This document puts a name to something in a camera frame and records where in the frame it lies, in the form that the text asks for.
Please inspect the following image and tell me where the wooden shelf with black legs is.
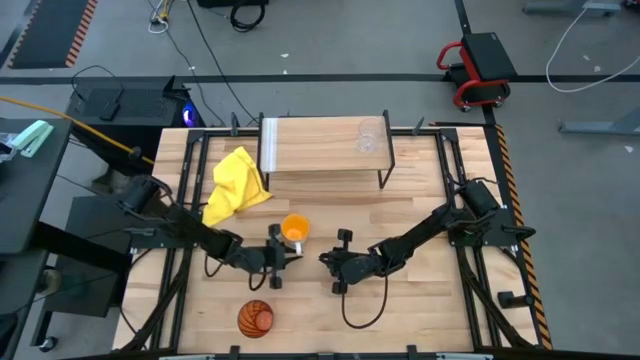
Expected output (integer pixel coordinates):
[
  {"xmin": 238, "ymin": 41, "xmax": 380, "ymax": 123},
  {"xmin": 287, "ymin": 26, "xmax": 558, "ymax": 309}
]
[{"xmin": 257, "ymin": 109, "xmax": 397, "ymax": 190}]

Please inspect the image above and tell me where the grey metal stand foot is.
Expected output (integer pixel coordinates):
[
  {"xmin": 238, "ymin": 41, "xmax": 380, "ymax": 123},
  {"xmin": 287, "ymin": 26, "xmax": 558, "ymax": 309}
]
[
  {"xmin": 558, "ymin": 107, "xmax": 640, "ymax": 136},
  {"xmin": 522, "ymin": 0, "xmax": 624, "ymax": 16}
]

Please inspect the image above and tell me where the clear glass cup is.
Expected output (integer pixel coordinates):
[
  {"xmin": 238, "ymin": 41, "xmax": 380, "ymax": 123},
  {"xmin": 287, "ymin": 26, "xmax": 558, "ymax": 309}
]
[{"xmin": 356, "ymin": 116, "xmax": 387, "ymax": 154}]

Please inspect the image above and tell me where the black computer tower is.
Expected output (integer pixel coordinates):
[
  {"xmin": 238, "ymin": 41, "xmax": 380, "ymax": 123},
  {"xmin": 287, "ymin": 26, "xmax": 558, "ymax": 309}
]
[{"xmin": 65, "ymin": 74, "xmax": 207, "ymax": 176}]

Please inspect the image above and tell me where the thin black floor cable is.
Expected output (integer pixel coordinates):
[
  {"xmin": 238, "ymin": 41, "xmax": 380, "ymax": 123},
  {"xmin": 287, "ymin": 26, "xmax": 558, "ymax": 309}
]
[{"xmin": 186, "ymin": 0, "xmax": 260, "ymax": 125}]

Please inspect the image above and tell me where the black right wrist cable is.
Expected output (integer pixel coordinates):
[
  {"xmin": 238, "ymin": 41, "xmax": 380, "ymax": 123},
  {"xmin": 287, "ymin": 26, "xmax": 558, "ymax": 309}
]
[{"xmin": 341, "ymin": 273, "xmax": 390, "ymax": 331}]

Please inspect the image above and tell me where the black equipment cart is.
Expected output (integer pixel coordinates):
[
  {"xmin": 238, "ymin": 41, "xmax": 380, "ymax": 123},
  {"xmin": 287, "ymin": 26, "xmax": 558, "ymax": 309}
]
[{"xmin": 29, "ymin": 194, "xmax": 136, "ymax": 351}]

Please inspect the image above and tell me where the black metal table frame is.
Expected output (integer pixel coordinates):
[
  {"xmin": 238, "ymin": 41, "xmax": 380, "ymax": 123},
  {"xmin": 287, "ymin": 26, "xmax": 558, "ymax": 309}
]
[{"xmin": 112, "ymin": 124, "xmax": 551, "ymax": 360}]

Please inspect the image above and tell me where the coiled black cable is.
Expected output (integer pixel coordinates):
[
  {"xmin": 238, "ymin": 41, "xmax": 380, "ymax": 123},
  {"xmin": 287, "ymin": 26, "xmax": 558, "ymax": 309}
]
[{"xmin": 229, "ymin": 2, "xmax": 266, "ymax": 33}]

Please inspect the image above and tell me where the small black adapter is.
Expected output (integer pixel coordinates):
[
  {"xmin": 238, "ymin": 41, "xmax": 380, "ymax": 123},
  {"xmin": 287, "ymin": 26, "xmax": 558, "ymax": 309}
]
[{"xmin": 98, "ymin": 101, "xmax": 122, "ymax": 123}]

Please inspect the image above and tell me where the black hazard-striped floor mat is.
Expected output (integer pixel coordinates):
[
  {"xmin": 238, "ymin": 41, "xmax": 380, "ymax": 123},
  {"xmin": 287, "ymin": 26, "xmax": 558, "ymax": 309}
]
[{"xmin": 7, "ymin": 0, "xmax": 100, "ymax": 70}]

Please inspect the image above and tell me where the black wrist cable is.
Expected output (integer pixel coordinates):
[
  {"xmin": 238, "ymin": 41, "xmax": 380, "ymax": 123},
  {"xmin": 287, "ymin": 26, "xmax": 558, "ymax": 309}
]
[
  {"xmin": 341, "ymin": 273, "xmax": 390, "ymax": 331},
  {"xmin": 248, "ymin": 268, "xmax": 270, "ymax": 293}
]

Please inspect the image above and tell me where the yellow cloth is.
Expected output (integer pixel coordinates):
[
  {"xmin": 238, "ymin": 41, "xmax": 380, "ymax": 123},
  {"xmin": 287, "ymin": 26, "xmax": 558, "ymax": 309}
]
[{"xmin": 201, "ymin": 145, "xmax": 274, "ymax": 229}]

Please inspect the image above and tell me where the black cylinder mount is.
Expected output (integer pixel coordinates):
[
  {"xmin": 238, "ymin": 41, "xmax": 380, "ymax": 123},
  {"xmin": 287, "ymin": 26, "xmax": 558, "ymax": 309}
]
[{"xmin": 497, "ymin": 290, "xmax": 535, "ymax": 310}]

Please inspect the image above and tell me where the mint green stapler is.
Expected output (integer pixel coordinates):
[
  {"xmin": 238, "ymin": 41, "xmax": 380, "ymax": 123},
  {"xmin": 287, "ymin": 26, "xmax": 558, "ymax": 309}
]
[{"xmin": 10, "ymin": 119, "xmax": 55, "ymax": 159}]

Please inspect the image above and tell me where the black desk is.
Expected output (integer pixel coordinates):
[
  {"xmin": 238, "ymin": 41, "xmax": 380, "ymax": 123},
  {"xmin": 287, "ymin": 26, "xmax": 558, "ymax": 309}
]
[{"xmin": 0, "ymin": 117, "xmax": 74, "ymax": 256}]

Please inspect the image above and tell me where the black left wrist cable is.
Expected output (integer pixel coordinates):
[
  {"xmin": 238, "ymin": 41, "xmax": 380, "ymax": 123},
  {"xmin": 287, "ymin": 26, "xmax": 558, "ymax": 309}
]
[{"xmin": 248, "ymin": 268, "xmax": 270, "ymax": 293}]

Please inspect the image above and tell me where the white plug cable bundle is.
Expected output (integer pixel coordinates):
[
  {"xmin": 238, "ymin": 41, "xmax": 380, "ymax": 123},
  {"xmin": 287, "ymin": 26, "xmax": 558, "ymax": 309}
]
[{"xmin": 147, "ymin": 0, "xmax": 174, "ymax": 35}]

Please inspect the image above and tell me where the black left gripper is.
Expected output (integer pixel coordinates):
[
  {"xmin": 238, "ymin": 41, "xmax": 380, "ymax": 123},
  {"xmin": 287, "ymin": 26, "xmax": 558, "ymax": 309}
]
[{"xmin": 234, "ymin": 224, "xmax": 305, "ymax": 290}]

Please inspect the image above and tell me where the red and black rolling stool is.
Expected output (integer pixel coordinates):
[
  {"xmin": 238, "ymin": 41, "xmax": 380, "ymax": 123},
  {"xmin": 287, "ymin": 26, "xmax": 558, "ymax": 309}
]
[{"xmin": 436, "ymin": 31, "xmax": 519, "ymax": 113}]

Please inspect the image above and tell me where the white floor cable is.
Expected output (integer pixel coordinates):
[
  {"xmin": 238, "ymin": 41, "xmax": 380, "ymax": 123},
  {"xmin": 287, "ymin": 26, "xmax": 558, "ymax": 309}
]
[{"xmin": 544, "ymin": 0, "xmax": 640, "ymax": 94}]

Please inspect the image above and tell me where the yellow cable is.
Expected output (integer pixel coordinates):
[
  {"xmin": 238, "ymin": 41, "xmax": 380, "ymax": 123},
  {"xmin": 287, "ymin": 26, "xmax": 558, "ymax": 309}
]
[{"xmin": 0, "ymin": 94, "xmax": 156, "ymax": 166}]

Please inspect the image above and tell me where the orange black hazard strip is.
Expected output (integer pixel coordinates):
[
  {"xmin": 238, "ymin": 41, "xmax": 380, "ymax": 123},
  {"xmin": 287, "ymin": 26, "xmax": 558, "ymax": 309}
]
[{"xmin": 494, "ymin": 124, "xmax": 554, "ymax": 351}]

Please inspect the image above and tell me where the orange mug with white handle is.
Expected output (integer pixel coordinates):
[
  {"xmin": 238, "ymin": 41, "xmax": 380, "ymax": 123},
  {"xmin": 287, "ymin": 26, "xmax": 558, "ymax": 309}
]
[{"xmin": 279, "ymin": 212, "xmax": 311, "ymax": 256}]

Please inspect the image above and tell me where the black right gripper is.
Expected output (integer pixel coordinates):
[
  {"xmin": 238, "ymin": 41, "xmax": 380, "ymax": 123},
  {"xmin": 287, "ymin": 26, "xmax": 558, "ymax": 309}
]
[{"xmin": 318, "ymin": 228, "xmax": 384, "ymax": 295}]

